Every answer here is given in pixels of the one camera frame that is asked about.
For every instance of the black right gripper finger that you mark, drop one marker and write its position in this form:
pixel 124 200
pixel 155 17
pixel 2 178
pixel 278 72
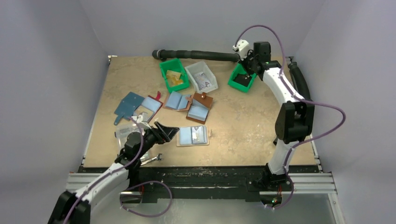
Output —
pixel 255 68
pixel 246 66

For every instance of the cream card holder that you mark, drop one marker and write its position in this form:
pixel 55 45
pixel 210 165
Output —
pixel 189 136

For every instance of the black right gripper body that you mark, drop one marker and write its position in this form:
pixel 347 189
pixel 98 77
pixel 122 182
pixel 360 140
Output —
pixel 247 64

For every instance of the red open card holder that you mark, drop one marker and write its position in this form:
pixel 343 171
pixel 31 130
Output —
pixel 150 105

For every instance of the printed card in holder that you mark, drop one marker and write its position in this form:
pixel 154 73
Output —
pixel 198 135

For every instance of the silver wrench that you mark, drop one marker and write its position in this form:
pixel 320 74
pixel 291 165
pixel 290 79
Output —
pixel 158 157

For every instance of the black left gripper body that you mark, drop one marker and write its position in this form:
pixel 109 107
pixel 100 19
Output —
pixel 149 139

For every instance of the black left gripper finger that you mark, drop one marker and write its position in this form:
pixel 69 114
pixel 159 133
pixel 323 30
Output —
pixel 163 139
pixel 166 131

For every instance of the blue card holder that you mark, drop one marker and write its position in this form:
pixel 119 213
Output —
pixel 127 107

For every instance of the aluminium frame rail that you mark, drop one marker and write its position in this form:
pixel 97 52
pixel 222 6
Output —
pixel 254 184

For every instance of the large green plastic bin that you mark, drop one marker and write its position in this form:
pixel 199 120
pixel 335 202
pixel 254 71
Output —
pixel 174 65

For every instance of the gold card upper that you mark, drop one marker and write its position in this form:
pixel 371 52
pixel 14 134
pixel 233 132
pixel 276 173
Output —
pixel 171 73

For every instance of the white translucent plastic bin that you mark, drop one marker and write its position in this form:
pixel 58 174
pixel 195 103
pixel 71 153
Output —
pixel 198 67

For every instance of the pink open card holder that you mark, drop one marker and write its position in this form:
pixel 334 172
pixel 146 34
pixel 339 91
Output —
pixel 178 102

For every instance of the clear plastic box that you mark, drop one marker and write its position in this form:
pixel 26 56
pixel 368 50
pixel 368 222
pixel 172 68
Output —
pixel 124 130

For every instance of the brown open card holder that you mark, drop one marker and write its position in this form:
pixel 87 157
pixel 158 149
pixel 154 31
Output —
pixel 200 105

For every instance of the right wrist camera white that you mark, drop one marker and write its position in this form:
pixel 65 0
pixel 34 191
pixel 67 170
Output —
pixel 242 48

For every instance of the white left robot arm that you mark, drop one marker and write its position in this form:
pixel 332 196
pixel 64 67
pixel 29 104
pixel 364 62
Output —
pixel 78 206

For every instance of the small green plastic bin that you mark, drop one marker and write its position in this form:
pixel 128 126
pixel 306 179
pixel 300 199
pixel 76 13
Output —
pixel 239 69

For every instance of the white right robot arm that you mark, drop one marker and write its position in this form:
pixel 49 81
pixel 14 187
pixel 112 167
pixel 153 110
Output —
pixel 295 119

